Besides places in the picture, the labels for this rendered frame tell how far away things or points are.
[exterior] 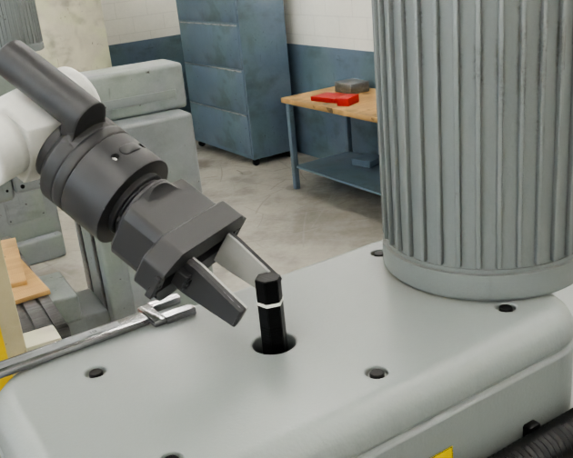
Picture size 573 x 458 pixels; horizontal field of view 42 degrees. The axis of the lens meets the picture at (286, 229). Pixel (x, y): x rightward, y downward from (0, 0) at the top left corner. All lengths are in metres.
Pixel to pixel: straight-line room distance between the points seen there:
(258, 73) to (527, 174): 7.35
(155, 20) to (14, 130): 9.71
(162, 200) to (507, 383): 0.32
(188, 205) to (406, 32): 0.23
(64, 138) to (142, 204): 0.09
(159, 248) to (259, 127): 7.45
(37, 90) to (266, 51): 7.36
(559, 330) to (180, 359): 0.32
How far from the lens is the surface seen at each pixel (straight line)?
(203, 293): 0.61
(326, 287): 0.72
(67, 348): 0.68
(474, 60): 0.63
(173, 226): 0.61
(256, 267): 0.64
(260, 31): 7.94
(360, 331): 0.64
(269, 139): 8.12
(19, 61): 0.67
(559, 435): 0.68
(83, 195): 0.64
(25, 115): 0.67
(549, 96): 0.65
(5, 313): 2.43
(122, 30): 10.18
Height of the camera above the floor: 2.20
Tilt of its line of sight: 21 degrees down
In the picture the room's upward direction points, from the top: 6 degrees counter-clockwise
